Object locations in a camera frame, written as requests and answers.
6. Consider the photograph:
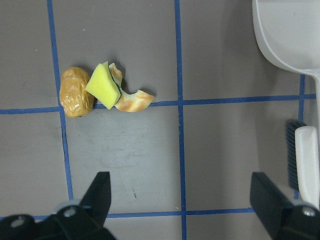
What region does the brown toy potato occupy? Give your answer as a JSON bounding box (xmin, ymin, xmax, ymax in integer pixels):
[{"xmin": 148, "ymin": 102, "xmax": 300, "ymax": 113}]
[{"xmin": 59, "ymin": 67, "xmax": 95, "ymax": 118}]

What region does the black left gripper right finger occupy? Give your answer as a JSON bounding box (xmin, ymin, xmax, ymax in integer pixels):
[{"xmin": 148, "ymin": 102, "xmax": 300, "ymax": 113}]
[{"xmin": 249, "ymin": 172, "xmax": 320, "ymax": 234}]

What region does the yellow green sponge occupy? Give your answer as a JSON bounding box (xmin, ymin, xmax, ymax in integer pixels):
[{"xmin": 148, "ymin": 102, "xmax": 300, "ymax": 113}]
[{"xmin": 85, "ymin": 61, "xmax": 121, "ymax": 110}]

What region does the beige plastic dustpan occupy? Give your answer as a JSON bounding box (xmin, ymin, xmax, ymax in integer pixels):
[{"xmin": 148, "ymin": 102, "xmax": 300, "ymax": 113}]
[{"xmin": 251, "ymin": 0, "xmax": 320, "ymax": 126}]

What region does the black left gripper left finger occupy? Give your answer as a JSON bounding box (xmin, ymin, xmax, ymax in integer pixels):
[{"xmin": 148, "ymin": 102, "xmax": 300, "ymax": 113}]
[{"xmin": 56, "ymin": 171, "xmax": 111, "ymax": 228}]

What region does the toy croissant piece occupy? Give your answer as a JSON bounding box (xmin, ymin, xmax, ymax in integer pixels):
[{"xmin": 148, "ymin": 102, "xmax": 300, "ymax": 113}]
[{"xmin": 108, "ymin": 63, "xmax": 155, "ymax": 113}]

